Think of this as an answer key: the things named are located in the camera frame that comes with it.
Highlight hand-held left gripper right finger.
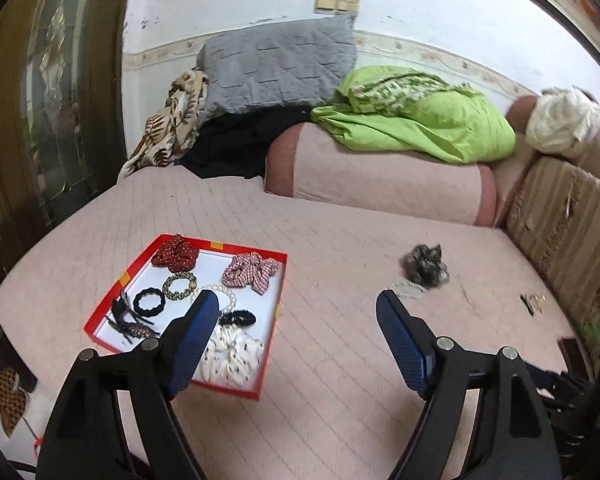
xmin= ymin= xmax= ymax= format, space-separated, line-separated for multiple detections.
xmin=375 ymin=290 xmax=563 ymax=480

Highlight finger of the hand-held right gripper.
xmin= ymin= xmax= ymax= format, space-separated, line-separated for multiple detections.
xmin=530 ymin=366 xmax=600 ymax=450

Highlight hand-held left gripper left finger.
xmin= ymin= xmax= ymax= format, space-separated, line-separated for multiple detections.
xmin=35 ymin=290 xmax=221 ymax=480

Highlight white dotted scrunchie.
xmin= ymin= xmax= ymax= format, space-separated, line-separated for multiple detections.
xmin=199 ymin=325 xmax=266 ymax=389

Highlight small black scrunchie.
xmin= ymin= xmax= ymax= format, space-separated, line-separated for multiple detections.
xmin=218 ymin=310 xmax=256 ymax=329

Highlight white pearl bracelet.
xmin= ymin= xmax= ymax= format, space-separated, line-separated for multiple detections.
xmin=190 ymin=283 xmax=237 ymax=317

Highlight black hair claw clip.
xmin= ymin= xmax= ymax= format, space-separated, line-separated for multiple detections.
xmin=102 ymin=297 xmax=162 ymax=346

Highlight black wavy hair tie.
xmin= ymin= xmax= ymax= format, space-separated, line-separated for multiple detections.
xmin=132 ymin=287 xmax=167 ymax=317

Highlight red box with white inside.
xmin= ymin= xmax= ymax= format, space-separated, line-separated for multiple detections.
xmin=82 ymin=232 xmax=289 ymax=402

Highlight red polka dot scrunchie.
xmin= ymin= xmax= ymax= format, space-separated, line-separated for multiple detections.
xmin=151 ymin=234 xmax=201 ymax=269

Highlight red plaid scrunchie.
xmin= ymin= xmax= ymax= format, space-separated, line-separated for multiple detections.
xmin=222 ymin=252 xmax=285 ymax=295

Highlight grey patterned scrunchie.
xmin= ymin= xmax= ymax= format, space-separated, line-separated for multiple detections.
xmin=399 ymin=242 xmax=451 ymax=284

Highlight striped floral sofa cushion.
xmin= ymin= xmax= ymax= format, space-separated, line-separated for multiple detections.
xmin=505 ymin=154 xmax=600 ymax=332

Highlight pink bolster cushion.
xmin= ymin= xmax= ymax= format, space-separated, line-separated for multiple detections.
xmin=264 ymin=122 xmax=499 ymax=228

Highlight leopard print slipper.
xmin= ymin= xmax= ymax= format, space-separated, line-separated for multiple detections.
xmin=0 ymin=367 xmax=31 ymax=439

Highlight black cloth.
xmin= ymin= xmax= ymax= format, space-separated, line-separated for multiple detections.
xmin=179 ymin=107 xmax=314 ymax=181

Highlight green blanket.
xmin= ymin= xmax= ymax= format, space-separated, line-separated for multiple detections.
xmin=310 ymin=66 xmax=517 ymax=164

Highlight leaf print blanket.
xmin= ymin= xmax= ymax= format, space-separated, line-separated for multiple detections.
xmin=117 ymin=68 xmax=211 ymax=181

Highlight white crumpled cloth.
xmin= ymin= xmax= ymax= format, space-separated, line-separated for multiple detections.
xmin=524 ymin=87 xmax=600 ymax=155

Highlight dark wooden door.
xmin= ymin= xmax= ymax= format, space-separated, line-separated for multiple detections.
xmin=0 ymin=0 xmax=137 ymax=302

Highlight grey quilted pillow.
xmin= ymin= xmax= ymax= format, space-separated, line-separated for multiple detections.
xmin=195 ymin=12 xmax=357 ymax=124

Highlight dark framed picture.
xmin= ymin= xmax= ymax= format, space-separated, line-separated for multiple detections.
xmin=500 ymin=0 xmax=600 ymax=77

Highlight small pearl chain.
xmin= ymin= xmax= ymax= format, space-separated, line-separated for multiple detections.
xmin=390 ymin=280 xmax=426 ymax=300

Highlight gold wall switches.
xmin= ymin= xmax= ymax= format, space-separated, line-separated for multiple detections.
xmin=313 ymin=0 xmax=361 ymax=15

